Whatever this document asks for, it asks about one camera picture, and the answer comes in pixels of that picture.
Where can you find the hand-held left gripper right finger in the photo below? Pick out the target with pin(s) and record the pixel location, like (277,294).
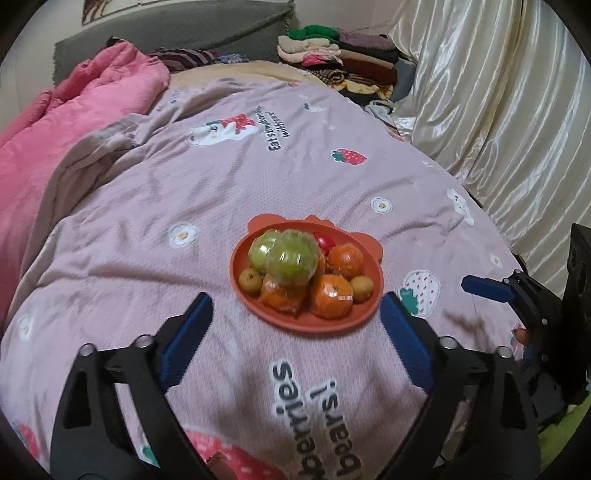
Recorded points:
(406,344)

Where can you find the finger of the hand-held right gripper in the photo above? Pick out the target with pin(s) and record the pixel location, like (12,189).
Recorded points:
(485,287)

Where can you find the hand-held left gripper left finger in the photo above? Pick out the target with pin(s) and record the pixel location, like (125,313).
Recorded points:
(187,341)

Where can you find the small tan round fruit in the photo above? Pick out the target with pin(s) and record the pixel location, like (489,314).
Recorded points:
(250,278)
(361,287)

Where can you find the orange plastic plate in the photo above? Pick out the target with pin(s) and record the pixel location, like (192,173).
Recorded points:
(300,321)

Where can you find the plastic-wrapped green fruit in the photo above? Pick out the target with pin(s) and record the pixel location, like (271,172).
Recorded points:
(261,253)
(293,258)

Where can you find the red tomato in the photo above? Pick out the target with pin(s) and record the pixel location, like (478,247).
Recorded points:
(326,242)

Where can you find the person's right hand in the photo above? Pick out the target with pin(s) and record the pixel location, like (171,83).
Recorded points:
(521,335)

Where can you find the person's left hand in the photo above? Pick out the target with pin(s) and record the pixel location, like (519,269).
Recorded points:
(218,465)

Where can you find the strawberry printed quilt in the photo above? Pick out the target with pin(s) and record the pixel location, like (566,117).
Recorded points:
(138,207)

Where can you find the cream satin curtain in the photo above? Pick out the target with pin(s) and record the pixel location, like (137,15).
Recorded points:
(498,92)

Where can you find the grey cushion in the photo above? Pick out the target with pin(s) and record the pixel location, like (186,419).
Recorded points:
(404,81)

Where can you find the pink blanket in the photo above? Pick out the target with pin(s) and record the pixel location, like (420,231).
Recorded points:
(69,129)

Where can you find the pile of folded clothes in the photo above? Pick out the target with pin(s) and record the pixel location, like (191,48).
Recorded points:
(341,60)

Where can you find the beige bed sheet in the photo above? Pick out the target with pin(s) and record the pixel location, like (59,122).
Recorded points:
(240,74)

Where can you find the dark striped cloth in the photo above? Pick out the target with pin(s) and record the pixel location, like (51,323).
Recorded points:
(184,57)

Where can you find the blue patterned cloth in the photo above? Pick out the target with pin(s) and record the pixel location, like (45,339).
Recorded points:
(231,58)

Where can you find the grey headboard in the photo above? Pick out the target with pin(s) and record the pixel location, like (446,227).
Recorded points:
(184,27)

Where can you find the tree wall painting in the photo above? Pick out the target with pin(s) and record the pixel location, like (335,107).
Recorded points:
(108,10)

